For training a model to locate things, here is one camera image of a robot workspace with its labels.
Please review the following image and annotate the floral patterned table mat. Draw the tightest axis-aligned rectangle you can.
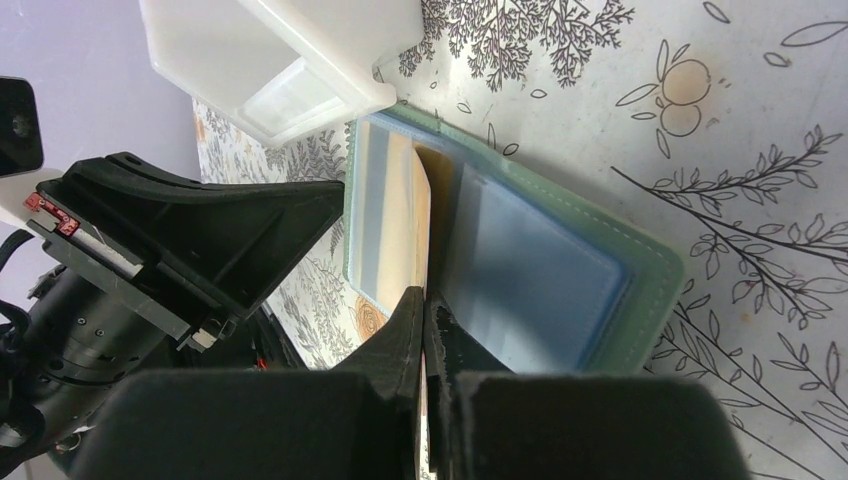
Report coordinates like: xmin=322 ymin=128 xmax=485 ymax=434
xmin=192 ymin=0 xmax=848 ymax=480

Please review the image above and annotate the gold VIP credit card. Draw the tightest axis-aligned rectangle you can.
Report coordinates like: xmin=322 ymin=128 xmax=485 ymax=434
xmin=348 ymin=122 xmax=424 ymax=315

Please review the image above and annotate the white plastic card box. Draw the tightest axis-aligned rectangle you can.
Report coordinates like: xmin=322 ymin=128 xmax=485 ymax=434
xmin=139 ymin=0 xmax=424 ymax=147

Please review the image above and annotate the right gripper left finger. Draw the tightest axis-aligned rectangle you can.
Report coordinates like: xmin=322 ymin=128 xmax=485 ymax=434
xmin=70 ymin=287 xmax=424 ymax=479

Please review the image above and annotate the green card holder wallet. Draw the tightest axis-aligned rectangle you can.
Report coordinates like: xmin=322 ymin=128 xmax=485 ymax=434
xmin=344 ymin=106 xmax=684 ymax=374

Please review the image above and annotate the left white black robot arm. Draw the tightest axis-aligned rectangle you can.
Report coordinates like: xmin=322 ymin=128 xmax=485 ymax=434
xmin=1 ymin=152 xmax=345 ymax=474

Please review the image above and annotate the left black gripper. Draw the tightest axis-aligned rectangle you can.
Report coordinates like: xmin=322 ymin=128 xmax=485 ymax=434
xmin=23 ymin=152 xmax=345 ymax=371

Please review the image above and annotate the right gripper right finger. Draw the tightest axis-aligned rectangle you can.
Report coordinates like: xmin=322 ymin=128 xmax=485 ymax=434
xmin=423 ymin=293 xmax=749 ymax=479

